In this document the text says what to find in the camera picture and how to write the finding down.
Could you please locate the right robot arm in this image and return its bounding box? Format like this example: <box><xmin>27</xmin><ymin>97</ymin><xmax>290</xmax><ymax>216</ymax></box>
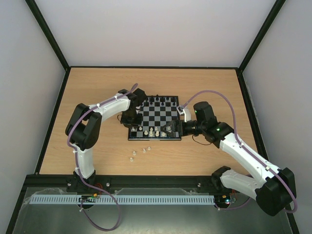
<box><xmin>161</xmin><ymin>101</ymin><xmax>296</xmax><ymax>216</ymax></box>

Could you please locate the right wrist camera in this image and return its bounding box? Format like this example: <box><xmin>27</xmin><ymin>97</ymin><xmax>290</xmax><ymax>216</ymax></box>
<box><xmin>177</xmin><ymin>106</ymin><xmax>192</xmax><ymax>122</ymax></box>

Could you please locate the black aluminium frame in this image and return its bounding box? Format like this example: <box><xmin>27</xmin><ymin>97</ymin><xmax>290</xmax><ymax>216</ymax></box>
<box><xmin>6</xmin><ymin>0</ymin><xmax>285</xmax><ymax>234</ymax></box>

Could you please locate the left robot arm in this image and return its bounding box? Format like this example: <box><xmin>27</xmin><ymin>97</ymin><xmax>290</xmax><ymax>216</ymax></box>
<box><xmin>65</xmin><ymin>88</ymin><xmax>147</xmax><ymax>193</ymax></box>

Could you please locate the black and silver chessboard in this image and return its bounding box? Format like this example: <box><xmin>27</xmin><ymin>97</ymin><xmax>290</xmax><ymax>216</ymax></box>
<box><xmin>128</xmin><ymin>95</ymin><xmax>181</xmax><ymax>141</ymax></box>

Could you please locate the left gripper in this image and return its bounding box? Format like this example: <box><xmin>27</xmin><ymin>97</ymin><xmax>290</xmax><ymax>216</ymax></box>
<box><xmin>120</xmin><ymin>109</ymin><xmax>143</xmax><ymax>128</ymax></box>

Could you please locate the grey slotted cable duct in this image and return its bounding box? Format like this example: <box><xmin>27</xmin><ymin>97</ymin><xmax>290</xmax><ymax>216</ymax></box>
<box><xmin>29</xmin><ymin>195</ymin><xmax>215</xmax><ymax>205</ymax></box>

